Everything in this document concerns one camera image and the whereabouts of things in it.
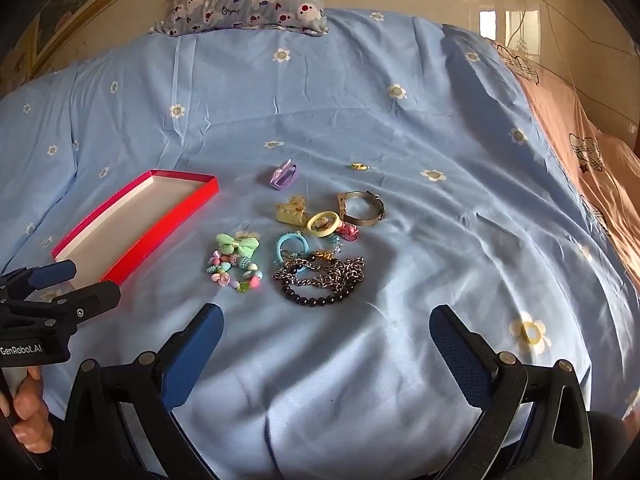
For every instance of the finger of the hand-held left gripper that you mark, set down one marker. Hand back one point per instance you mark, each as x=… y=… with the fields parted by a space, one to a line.
x=95 y=300
x=55 y=272

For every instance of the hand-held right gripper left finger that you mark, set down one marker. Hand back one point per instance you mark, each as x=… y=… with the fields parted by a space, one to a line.
x=195 y=355

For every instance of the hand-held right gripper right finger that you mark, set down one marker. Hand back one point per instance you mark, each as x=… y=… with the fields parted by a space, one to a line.
x=460 y=355

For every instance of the red shallow box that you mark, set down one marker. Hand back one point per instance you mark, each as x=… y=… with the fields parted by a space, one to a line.
x=135 y=225

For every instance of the green bow hair clip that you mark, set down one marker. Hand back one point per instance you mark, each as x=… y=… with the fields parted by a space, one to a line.
x=235 y=245

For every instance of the gold watch bangle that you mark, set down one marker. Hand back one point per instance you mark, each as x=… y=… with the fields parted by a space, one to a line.
x=360 y=221

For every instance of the purple hair clip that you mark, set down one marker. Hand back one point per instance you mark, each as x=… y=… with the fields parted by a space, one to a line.
x=282 y=176

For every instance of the person's left hand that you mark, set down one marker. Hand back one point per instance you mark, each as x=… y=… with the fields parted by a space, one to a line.
x=30 y=410

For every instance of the gold hair claw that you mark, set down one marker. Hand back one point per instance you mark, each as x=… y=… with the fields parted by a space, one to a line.
x=289 y=215

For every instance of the pink printed blanket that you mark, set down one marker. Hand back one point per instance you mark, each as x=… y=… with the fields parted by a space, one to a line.
x=575 y=120

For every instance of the blue flowered bedsheet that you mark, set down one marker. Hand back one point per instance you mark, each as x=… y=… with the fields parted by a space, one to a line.
x=350 y=110

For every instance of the wooden headboard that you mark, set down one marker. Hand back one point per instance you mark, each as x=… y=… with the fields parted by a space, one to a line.
x=100 y=5

